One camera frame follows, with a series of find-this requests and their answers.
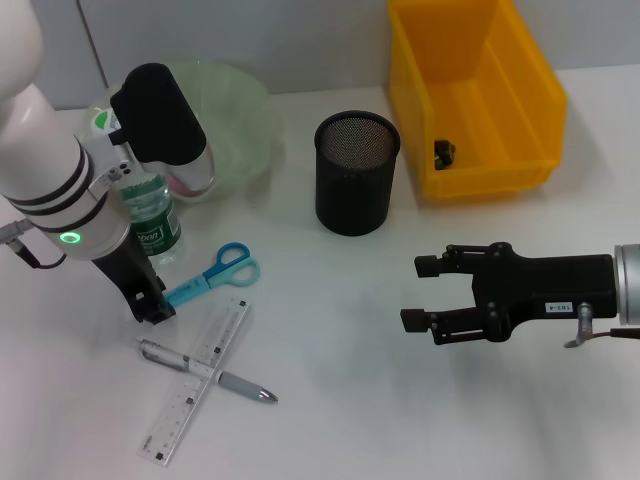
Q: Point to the white grey ballpoint pen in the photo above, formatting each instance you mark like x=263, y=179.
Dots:
x=240, y=387

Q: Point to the blue scissors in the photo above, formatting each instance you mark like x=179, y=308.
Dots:
x=225, y=267

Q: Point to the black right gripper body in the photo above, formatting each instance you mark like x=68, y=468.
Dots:
x=550, y=285

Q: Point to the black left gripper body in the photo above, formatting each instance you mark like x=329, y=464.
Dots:
x=127, y=270

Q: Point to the green plastic wrapper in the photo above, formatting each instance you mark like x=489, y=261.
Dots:
x=444, y=155

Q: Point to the clear plastic ruler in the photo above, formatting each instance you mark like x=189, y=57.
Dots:
x=220, y=330

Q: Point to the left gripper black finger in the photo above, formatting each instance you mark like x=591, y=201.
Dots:
x=155, y=315
x=156, y=289

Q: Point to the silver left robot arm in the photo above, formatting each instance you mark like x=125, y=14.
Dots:
x=40, y=165

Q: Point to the clear green-label water bottle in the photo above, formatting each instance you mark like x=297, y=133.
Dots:
x=150, y=220

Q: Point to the yellow plastic bin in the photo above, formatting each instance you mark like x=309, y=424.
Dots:
x=480, y=100

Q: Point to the black mesh pen cup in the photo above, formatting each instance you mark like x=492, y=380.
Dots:
x=355, y=190

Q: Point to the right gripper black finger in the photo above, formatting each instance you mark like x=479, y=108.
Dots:
x=412, y=321
x=425, y=266

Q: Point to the pink toy peach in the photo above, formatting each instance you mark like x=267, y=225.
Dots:
x=179, y=186

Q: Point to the pale green glass fruit bowl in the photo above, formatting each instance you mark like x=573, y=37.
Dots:
x=240, y=125

